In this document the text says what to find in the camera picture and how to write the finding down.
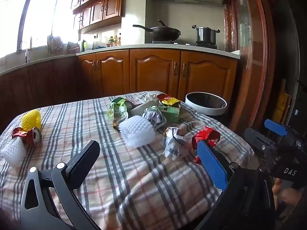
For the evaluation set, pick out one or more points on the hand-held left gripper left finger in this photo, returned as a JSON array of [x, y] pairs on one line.
[[81, 165]]

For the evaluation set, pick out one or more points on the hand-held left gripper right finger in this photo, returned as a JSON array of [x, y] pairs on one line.
[[213, 165]]

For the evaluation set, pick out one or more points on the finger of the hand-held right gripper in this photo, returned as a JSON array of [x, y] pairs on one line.
[[259, 141], [275, 127]]

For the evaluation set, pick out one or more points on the red plastic wrapper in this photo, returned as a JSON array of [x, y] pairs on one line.
[[207, 135]]

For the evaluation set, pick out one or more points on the white bin with black liner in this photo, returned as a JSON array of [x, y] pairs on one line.
[[203, 110]]

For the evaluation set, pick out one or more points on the green carton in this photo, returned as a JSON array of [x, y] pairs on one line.
[[171, 114]]

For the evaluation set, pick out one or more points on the large white foam net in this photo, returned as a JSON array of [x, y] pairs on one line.
[[138, 130]]

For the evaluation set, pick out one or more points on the person's right hand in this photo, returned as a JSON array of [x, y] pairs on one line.
[[289, 196]]

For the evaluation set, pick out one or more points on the crumpled white wrapper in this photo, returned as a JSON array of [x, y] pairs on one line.
[[174, 143]]

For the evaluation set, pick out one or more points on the plaid tablecloth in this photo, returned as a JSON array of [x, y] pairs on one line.
[[134, 172]]

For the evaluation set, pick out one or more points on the crushed red can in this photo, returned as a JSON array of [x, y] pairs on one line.
[[28, 135]]

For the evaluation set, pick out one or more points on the green snack bag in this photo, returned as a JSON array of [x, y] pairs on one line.
[[118, 111]]

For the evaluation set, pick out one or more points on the yellow foam fruit net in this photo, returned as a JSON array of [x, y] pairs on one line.
[[31, 119]]

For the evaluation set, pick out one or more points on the small white foam net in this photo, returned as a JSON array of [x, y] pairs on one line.
[[13, 152]]

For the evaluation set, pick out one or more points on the crumpled silver paper ball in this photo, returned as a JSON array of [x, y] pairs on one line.
[[153, 117]]

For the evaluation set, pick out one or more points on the red and yellow snack wrapper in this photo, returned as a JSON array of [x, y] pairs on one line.
[[168, 100]]

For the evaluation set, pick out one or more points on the white rectangular tray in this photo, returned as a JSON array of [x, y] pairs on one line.
[[141, 109]]

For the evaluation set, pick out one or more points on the red and white packet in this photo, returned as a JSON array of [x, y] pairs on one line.
[[135, 101]]

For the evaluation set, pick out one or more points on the wooden base cabinet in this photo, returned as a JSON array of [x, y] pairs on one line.
[[153, 74]]

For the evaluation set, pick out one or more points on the steel cooking pot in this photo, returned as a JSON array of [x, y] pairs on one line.
[[205, 36]]

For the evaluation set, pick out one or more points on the blue cloth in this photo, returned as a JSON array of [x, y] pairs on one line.
[[100, 47]]

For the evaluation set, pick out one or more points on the green dish soap bottle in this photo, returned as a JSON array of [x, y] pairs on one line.
[[84, 45]]

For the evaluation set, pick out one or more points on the utensil rack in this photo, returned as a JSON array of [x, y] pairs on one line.
[[58, 45]]

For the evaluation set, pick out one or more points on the gas stove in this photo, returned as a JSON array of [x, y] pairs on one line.
[[184, 44]]

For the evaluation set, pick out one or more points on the kitchen faucet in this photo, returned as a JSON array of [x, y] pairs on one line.
[[26, 55]]

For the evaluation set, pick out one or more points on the yellow oil bottle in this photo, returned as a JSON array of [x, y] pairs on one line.
[[116, 40]]

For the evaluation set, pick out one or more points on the white kitchen countertop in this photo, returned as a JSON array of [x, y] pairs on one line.
[[144, 48]]

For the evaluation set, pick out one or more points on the black wok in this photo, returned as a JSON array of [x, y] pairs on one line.
[[165, 33]]

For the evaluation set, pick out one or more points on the kitchen window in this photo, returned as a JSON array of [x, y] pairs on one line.
[[38, 19]]

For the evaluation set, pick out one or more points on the wooden door frame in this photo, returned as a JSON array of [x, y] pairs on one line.
[[251, 52]]

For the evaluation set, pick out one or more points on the wooden wall cabinet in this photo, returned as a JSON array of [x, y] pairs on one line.
[[105, 7]]

